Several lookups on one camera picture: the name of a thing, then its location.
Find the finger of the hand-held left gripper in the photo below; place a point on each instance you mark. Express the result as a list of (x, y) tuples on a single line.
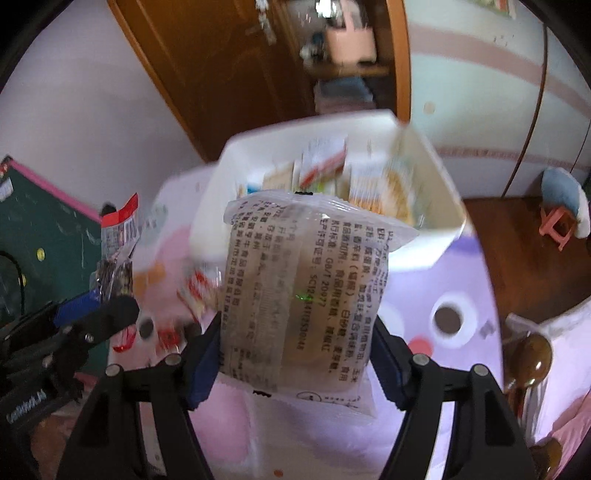
[(76, 308), (115, 314)]

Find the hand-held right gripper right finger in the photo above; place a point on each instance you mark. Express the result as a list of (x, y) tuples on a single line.
[(390, 374)]

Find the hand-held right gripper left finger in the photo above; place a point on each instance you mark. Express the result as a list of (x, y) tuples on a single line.
[(207, 364)]

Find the red clear nut snack packet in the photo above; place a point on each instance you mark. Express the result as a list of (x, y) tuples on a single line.
[(115, 272)]

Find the clear black-text snack packet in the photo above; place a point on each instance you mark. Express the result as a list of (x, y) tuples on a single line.
[(300, 295)]

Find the white storage box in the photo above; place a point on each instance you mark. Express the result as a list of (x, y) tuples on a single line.
[(443, 230)]

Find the red white snack packet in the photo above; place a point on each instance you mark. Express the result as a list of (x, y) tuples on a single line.
[(198, 288)]

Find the green chalkboard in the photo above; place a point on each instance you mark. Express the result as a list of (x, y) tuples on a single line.
[(46, 221)]

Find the black clip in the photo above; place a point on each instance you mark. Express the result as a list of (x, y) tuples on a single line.
[(108, 210)]

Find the wooden bedpost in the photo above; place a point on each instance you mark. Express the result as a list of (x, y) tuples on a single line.
[(531, 360)]

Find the pink white bedding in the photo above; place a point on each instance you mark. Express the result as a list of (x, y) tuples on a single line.
[(568, 350)]

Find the orange beige snack packet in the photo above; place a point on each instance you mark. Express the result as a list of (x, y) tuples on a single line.
[(381, 189)]

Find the red white striped packet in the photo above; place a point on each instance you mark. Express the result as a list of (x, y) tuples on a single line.
[(321, 161)]

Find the pink stool with blue cushion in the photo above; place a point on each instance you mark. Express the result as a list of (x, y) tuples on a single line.
[(565, 189)]

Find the wooden door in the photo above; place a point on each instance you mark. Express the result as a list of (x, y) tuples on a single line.
[(207, 60)]

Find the white pink-striped wardrobe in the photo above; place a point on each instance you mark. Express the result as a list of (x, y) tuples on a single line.
[(485, 92)]

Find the pink box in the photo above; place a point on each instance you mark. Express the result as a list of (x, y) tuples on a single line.
[(351, 41)]

